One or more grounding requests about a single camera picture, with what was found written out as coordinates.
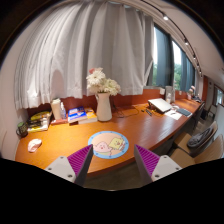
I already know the yellow and white book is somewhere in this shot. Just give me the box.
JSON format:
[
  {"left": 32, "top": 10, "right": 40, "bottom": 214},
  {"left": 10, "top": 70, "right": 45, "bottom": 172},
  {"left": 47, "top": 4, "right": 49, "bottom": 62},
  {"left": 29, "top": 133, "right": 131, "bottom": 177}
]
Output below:
[{"left": 79, "top": 108, "right": 98, "bottom": 124}]

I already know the silver laptop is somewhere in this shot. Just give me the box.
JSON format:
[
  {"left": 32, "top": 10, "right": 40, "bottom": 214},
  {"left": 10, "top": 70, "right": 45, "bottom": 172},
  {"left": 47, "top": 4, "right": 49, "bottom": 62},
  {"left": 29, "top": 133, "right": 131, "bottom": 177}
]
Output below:
[{"left": 148, "top": 98, "right": 172, "bottom": 113}]

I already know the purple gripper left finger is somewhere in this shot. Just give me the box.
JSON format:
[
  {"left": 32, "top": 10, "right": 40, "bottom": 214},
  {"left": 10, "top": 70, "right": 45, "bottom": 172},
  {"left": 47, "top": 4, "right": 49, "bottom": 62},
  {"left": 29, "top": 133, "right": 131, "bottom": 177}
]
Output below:
[{"left": 45, "top": 145, "right": 93, "bottom": 186}]

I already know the black cable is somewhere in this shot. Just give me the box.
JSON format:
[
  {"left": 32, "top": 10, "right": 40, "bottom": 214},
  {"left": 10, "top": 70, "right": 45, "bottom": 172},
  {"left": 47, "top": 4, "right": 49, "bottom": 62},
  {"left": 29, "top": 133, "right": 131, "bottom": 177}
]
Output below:
[{"left": 112, "top": 104, "right": 149, "bottom": 119}]

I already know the white computer mouse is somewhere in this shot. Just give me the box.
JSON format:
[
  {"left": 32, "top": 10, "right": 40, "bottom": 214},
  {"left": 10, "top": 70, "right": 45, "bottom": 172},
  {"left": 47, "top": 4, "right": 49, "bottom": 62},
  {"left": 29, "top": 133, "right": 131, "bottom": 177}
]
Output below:
[{"left": 28, "top": 139, "right": 42, "bottom": 153}]

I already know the round cartoon mouse pad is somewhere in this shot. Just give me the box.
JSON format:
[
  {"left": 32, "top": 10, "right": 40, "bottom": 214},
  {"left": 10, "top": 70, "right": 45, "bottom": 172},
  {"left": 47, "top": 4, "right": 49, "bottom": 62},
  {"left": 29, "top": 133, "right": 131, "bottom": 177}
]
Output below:
[{"left": 88, "top": 131, "right": 129, "bottom": 159}]

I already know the white curtain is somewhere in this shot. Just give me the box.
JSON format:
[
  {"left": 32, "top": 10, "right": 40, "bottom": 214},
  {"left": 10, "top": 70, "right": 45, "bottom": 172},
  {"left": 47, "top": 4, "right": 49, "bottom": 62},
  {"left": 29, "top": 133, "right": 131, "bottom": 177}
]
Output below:
[{"left": 14, "top": 1, "right": 154, "bottom": 109}]

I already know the dark grey curtain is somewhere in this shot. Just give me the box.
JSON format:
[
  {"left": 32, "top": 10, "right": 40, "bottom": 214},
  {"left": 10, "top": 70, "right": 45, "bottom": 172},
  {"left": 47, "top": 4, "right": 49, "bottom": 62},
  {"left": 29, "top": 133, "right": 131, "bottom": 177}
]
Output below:
[{"left": 155, "top": 28, "right": 173, "bottom": 87}]

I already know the wooden chair with cushion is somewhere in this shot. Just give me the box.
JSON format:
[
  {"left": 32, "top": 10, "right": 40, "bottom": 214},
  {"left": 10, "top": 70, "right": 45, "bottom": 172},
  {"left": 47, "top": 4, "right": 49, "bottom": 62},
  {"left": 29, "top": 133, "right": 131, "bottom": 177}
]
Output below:
[{"left": 171, "top": 121, "right": 224, "bottom": 168}]

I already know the dark tablet on desk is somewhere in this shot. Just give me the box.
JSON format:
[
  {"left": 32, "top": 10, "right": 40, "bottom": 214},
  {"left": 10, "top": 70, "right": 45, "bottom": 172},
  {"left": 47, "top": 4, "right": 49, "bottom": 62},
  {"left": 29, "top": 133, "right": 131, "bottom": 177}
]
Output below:
[{"left": 177, "top": 108, "right": 192, "bottom": 117}]

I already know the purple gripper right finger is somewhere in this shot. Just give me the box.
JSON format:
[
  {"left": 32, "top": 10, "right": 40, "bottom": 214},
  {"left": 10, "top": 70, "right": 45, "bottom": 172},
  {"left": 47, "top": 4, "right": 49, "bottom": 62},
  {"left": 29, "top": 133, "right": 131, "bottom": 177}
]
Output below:
[{"left": 134, "top": 145, "right": 181, "bottom": 185}]

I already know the white ceramic vase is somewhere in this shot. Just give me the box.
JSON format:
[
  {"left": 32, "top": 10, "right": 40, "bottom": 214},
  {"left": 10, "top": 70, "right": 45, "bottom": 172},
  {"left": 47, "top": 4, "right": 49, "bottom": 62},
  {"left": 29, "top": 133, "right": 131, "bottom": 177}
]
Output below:
[{"left": 96, "top": 93, "right": 112, "bottom": 121}]

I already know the white cylindrical container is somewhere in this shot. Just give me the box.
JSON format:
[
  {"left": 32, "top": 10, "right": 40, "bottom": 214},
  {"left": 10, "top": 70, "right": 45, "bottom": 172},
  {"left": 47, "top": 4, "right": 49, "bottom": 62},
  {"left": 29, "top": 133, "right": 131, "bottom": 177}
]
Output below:
[{"left": 51, "top": 98, "right": 61, "bottom": 120}]

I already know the white flower bouquet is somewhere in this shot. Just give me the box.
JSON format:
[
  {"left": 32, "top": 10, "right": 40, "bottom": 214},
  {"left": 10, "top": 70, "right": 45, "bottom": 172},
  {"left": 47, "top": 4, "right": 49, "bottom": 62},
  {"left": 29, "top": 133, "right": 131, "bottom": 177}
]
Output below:
[{"left": 86, "top": 68, "right": 121, "bottom": 96}]

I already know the clear spray bottle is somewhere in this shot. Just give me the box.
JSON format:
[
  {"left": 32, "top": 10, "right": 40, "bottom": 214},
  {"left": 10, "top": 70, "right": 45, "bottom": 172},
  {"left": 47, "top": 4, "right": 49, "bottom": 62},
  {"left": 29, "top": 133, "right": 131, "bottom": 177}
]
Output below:
[{"left": 60, "top": 102, "right": 66, "bottom": 119}]

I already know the white paper sheet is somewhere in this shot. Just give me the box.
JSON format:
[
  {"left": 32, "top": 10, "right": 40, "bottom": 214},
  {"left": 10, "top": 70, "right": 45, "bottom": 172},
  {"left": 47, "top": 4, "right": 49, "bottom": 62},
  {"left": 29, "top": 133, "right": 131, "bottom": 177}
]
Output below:
[{"left": 165, "top": 110, "right": 181, "bottom": 120}]

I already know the blue tissue box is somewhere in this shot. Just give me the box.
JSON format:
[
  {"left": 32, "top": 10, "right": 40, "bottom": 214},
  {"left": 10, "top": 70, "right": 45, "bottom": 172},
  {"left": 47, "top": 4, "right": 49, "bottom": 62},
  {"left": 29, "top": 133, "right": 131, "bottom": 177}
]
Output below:
[{"left": 68, "top": 106, "right": 87, "bottom": 123}]

